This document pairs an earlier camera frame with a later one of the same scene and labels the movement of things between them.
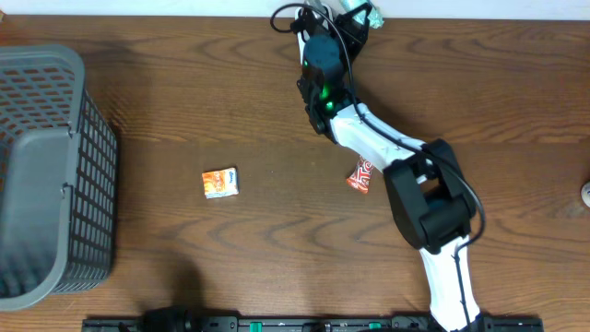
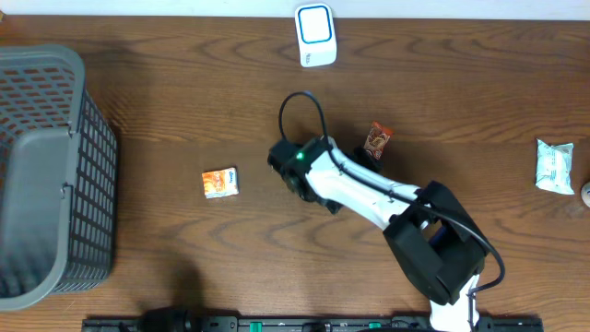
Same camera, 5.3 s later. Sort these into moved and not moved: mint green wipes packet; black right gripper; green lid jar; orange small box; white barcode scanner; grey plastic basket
Moved: black right gripper; mint green wipes packet
Not moved: grey plastic basket; orange small box; white barcode scanner; green lid jar
